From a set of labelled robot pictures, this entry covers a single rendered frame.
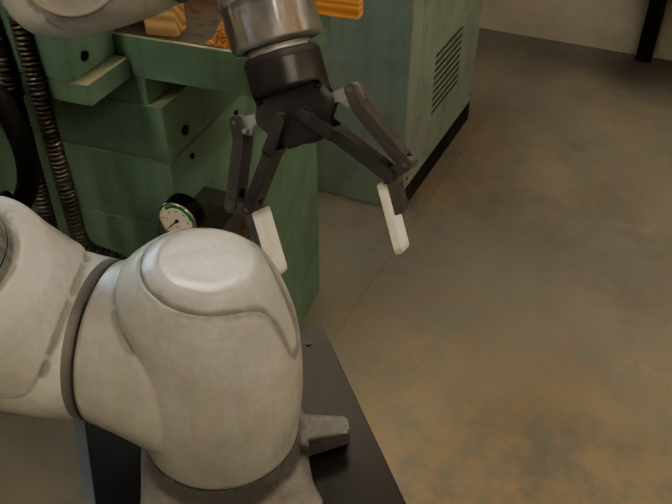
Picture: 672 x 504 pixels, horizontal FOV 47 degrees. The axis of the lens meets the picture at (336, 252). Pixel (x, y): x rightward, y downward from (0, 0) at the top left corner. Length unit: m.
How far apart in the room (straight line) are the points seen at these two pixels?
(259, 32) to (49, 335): 0.32
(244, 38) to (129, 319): 0.27
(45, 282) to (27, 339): 0.05
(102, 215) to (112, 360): 0.65
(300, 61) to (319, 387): 0.38
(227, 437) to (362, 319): 1.25
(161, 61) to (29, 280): 0.49
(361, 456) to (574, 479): 0.88
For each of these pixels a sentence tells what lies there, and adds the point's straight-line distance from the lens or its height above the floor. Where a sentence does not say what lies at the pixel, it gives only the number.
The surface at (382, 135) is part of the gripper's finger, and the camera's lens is 0.72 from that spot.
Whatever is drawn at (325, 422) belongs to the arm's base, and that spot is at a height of 0.66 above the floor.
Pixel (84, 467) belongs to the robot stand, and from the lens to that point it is 0.91.
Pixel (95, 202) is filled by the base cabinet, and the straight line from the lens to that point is 1.29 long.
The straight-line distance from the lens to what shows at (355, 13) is 1.10.
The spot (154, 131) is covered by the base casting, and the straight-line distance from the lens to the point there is 1.14.
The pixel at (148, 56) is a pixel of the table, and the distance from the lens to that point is 1.09.
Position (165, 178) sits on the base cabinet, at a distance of 1.18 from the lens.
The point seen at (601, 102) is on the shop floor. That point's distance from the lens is 3.02.
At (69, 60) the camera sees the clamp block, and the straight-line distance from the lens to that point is 1.04.
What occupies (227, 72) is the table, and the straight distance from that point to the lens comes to 1.03.
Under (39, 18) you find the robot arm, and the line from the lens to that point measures 0.80.
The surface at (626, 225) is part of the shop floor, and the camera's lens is 2.36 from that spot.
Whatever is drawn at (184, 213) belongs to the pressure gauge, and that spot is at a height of 0.68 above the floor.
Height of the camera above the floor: 1.30
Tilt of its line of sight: 38 degrees down
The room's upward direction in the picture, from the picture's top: straight up
